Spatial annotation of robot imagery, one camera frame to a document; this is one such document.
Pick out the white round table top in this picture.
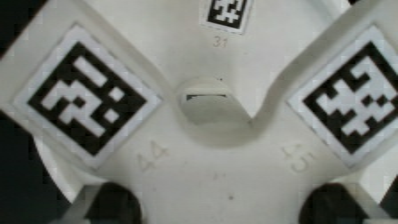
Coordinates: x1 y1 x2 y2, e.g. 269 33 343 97
45 0 398 198

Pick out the white cross-shaped table base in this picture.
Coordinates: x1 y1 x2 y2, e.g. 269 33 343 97
0 0 398 224

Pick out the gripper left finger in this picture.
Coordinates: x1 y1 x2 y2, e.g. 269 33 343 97
59 182 143 224

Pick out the white cylindrical table leg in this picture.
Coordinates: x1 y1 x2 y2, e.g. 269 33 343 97
180 77 251 125

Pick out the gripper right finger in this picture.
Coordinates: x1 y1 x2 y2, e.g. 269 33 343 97
299 182 391 224

